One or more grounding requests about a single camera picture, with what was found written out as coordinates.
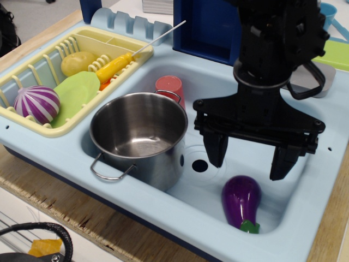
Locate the purple toy eggplant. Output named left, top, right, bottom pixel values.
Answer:
left=221, top=175, right=262, bottom=234

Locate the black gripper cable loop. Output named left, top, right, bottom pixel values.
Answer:
left=286, top=60, right=327, bottom=100

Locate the orange toy piece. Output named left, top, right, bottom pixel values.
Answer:
left=99, top=79, right=111, bottom=91

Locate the black braided cable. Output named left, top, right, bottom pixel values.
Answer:
left=0, top=222, right=74, bottom=262

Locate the purple striped toy onion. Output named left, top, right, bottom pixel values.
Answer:
left=13, top=86, right=61, bottom=124

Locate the dark blue plastic box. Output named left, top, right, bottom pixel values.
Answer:
left=80, top=1, right=241, bottom=66

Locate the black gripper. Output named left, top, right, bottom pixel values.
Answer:
left=193, top=62, right=325, bottom=181

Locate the yellow toy potato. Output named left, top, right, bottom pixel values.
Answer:
left=61, top=51, right=97, bottom=77

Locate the green cutting board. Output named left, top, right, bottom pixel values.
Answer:
left=313, top=40, right=349, bottom=71

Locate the grey ribbed box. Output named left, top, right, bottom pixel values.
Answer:
left=142, top=0, right=173, bottom=15

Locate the yellow tape piece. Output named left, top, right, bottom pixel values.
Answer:
left=27, top=239, right=63, bottom=258

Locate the blue plastic cup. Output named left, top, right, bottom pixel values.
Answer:
left=320, top=0, right=348, bottom=43

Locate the grey toy faucet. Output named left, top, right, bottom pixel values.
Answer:
left=283, top=62, right=336, bottom=100

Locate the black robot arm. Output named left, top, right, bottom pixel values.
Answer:
left=193, top=1, right=329, bottom=181

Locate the light blue toy sink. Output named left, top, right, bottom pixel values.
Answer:
left=1, top=8, right=348, bottom=261

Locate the green plastic plate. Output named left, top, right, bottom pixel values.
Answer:
left=50, top=72, right=100, bottom=128

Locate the black bag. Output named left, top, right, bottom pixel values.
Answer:
left=1, top=4, right=21, bottom=57

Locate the yellow dish rack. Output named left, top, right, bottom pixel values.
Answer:
left=1, top=26, right=153, bottom=138

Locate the pink plastic cup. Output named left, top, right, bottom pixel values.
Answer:
left=155, top=75, right=186, bottom=110

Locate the stainless steel pot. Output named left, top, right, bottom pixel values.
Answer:
left=89, top=93, right=188, bottom=191

